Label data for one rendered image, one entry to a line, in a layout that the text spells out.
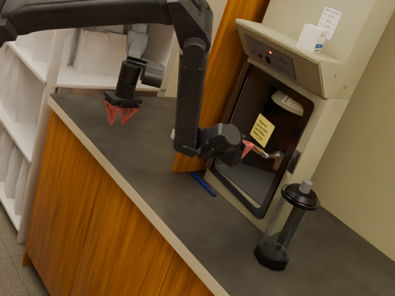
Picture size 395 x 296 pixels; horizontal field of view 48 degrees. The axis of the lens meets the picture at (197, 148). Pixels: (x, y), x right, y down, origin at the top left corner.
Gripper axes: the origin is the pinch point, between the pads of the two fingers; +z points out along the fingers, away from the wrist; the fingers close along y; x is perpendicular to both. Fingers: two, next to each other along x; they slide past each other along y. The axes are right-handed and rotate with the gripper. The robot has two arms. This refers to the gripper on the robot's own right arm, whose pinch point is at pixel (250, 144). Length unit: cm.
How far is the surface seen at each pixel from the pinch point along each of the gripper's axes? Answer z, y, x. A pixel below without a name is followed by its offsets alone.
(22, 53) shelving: -14, -28, 140
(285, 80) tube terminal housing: 9.1, 19.1, 4.0
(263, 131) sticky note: 6.1, 3.1, 2.3
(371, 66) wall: 52, 27, 3
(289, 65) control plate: 2.2, 25.0, -0.4
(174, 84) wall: 52, -23, 99
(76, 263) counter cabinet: -18, -79, 44
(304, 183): 0.3, 0.2, -20.7
